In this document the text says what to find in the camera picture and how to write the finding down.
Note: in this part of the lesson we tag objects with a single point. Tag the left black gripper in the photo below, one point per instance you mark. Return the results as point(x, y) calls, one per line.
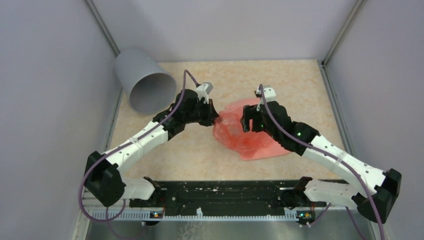
point(211, 113)

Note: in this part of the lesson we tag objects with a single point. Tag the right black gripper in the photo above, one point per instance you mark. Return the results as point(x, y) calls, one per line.
point(249, 112)

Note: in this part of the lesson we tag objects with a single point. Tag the translucent red trash bag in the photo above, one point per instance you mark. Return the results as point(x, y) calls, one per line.
point(220, 129)

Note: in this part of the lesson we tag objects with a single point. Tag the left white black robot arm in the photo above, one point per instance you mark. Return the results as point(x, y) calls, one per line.
point(105, 171)

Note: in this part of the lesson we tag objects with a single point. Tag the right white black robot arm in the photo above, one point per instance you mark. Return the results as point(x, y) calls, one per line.
point(372, 191)

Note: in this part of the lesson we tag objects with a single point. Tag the flat pink trash bag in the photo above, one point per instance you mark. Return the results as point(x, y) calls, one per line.
point(250, 145)

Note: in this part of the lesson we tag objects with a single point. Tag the grey plastic trash bin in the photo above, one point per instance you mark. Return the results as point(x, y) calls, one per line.
point(148, 87)

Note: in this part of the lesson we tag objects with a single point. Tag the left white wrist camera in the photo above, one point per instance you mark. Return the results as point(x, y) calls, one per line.
point(203, 91)

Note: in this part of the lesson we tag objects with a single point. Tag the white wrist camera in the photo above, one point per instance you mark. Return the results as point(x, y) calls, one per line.
point(267, 93)
point(203, 91)

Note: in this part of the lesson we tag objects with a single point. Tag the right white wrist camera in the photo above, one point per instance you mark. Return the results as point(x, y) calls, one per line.
point(267, 93)

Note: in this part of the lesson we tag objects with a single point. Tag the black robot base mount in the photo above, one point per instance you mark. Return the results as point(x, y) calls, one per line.
point(231, 198)

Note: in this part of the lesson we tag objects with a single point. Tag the white toothed cable rail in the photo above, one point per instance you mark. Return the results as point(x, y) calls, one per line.
point(158, 215)

